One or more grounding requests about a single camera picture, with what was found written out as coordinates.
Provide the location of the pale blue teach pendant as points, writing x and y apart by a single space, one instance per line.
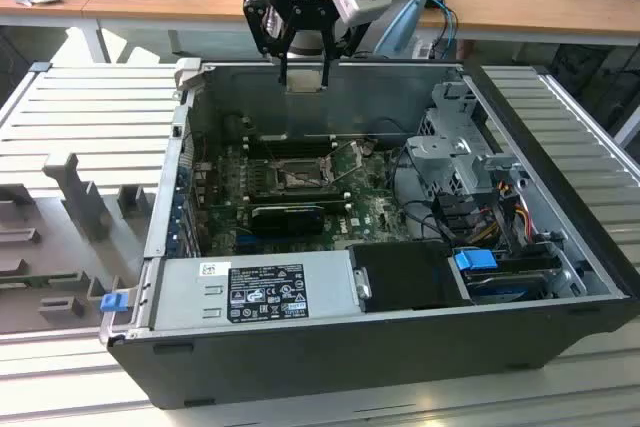
400 22

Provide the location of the hard disk with blue carrier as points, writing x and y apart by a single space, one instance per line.
475 262

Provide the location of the silver CPU plate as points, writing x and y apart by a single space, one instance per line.
304 82

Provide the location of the grey parts rack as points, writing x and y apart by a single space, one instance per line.
75 247

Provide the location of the blue case latch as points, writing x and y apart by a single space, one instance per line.
112 303

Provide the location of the black plastic shroud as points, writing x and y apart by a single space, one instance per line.
405 277

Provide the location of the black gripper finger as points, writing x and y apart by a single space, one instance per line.
260 22
336 34

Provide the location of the black RAM slot bank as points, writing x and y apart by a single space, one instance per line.
290 147
300 195

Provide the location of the black PC case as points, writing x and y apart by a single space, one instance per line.
300 362

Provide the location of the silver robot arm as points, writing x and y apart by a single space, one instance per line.
307 43

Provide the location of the coin battery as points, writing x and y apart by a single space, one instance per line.
368 148

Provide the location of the CPU socket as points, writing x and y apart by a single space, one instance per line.
295 169

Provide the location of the green motherboard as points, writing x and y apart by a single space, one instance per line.
370 212

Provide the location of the grey power supply unit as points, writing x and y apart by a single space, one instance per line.
185 292

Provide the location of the black graphics card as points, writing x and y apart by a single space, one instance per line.
285 221

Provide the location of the metal drive cage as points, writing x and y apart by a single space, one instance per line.
440 152

